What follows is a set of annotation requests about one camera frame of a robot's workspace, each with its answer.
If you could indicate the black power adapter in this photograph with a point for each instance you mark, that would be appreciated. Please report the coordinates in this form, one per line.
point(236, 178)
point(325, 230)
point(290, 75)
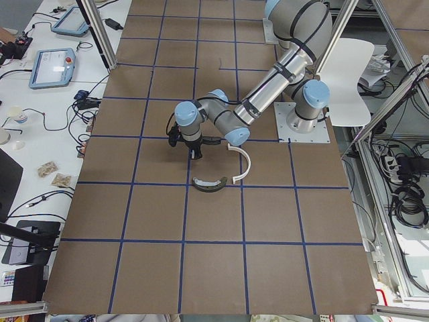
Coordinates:
point(113, 24)

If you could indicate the white plastic chair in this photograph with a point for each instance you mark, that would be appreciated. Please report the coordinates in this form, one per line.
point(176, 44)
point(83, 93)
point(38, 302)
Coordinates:
point(341, 73)

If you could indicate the blue teach pendant near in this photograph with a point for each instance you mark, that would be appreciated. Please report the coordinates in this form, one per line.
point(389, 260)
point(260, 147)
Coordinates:
point(52, 68)

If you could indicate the blue teach pendant far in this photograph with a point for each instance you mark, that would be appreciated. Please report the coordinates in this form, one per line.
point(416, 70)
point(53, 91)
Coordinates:
point(72, 23)

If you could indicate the black brake pad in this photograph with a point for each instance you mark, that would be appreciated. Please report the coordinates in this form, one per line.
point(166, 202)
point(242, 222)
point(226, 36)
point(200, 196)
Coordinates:
point(211, 140)

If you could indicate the dark brake shoe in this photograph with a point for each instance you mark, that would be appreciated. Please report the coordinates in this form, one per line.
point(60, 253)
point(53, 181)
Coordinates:
point(209, 187)

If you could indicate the blue teach pendant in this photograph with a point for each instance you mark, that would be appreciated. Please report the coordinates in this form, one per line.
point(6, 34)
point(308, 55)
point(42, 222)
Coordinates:
point(72, 23)
point(52, 68)

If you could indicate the aluminium frame post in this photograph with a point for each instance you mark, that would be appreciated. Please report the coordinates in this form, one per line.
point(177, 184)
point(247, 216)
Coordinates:
point(93, 19)

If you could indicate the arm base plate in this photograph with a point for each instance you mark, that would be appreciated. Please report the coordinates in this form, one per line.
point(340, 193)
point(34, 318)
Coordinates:
point(293, 129)
point(269, 35)

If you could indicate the white curved plastic part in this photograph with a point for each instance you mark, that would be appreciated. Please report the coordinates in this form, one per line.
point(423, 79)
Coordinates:
point(245, 163)

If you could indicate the paper cup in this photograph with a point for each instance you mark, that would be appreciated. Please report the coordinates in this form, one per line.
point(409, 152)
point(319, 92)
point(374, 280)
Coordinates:
point(17, 114)

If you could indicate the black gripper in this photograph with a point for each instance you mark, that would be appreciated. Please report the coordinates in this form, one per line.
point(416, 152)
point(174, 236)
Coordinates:
point(194, 145)

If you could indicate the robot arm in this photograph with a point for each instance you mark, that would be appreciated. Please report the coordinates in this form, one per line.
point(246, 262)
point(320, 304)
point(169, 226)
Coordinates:
point(303, 29)

